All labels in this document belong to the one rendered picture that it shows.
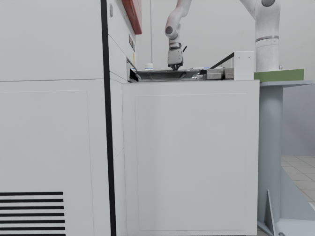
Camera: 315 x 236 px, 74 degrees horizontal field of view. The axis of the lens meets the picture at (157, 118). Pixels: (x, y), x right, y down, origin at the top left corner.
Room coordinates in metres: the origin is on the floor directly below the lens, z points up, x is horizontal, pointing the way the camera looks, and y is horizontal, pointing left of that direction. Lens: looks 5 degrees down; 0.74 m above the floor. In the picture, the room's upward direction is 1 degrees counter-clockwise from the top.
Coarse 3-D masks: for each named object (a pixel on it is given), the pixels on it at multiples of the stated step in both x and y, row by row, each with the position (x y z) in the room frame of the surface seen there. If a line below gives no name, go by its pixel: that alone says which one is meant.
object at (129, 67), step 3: (129, 63) 1.15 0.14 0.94; (129, 66) 1.15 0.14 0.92; (132, 66) 1.26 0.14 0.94; (129, 69) 1.14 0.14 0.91; (132, 69) 1.26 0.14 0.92; (129, 72) 1.14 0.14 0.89; (132, 72) 1.33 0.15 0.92; (129, 75) 1.14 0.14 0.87; (129, 78) 1.13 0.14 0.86; (132, 78) 1.24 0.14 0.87; (129, 81) 1.20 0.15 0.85; (132, 81) 1.24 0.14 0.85
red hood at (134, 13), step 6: (126, 0) 1.05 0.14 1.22; (132, 0) 1.07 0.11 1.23; (138, 0) 1.36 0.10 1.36; (126, 6) 1.11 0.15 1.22; (132, 6) 1.11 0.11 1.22; (138, 6) 1.35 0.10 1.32; (132, 12) 1.18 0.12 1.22; (138, 12) 1.34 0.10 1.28; (132, 18) 1.27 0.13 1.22; (138, 18) 1.33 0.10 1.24; (132, 24) 1.37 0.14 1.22; (138, 24) 1.37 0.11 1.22; (138, 30) 1.48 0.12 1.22
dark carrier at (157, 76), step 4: (188, 72) 1.22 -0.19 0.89; (192, 72) 1.22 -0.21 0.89; (140, 76) 1.37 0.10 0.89; (144, 76) 1.37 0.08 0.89; (148, 76) 1.38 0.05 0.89; (152, 76) 1.39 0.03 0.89; (156, 76) 1.39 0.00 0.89; (160, 76) 1.40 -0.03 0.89; (164, 76) 1.40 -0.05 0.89; (168, 76) 1.41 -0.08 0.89; (172, 76) 1.41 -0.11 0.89; (176, 76) 1.42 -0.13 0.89; (184, 76) 1.43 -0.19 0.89; (188, 76) 1.43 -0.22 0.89
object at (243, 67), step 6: (234, 54) 1.01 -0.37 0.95; (240, 54) 1.01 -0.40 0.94; (246, 54) 1.01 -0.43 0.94; (252, 54) 1.01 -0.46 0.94; (234, 60) 1.01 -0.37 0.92; (240, 60) 1.01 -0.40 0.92; (246, 60) 1.01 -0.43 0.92; (252, 60) 1.01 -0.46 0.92; (234, 66) 1.01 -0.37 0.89; (240, 66) 1.01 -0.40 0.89; (246, 66) 1.01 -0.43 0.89; (252, 66) 1.01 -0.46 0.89; (234, 72) 1.01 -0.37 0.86; (240, 72) 1.01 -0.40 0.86; (246, 72) 1.01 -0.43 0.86; (252, 72) 1.01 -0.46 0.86; (234, 78) 1.01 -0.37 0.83; (240, 78) 1.01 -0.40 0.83; (246, 78) 1.01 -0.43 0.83; (252, 78) 1.01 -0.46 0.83
